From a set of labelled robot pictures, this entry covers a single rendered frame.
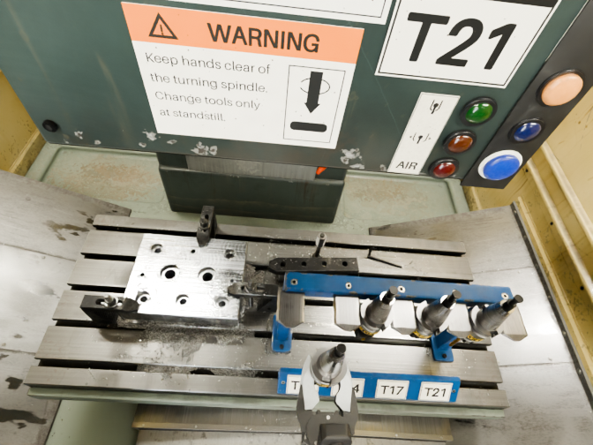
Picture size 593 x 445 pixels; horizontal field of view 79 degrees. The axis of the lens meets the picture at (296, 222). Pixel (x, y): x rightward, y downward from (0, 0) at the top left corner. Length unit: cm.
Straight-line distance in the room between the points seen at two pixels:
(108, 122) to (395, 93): 24
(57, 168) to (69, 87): 164
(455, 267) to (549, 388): 42
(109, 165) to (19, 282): 68
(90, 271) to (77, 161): 88
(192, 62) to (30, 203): 137
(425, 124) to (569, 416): 113
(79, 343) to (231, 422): 44
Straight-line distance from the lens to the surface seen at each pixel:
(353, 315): 72
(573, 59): 33
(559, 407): 135
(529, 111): 35
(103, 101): 34
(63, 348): 112
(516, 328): 85
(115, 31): 30
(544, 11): 30
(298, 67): 28
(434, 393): 104
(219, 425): 113
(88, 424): 135
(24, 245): 154
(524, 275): 147
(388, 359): 106
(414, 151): 34
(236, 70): 29
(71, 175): 192
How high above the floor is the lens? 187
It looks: 54 degrees down
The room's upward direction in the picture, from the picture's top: 9 degrees clockwise
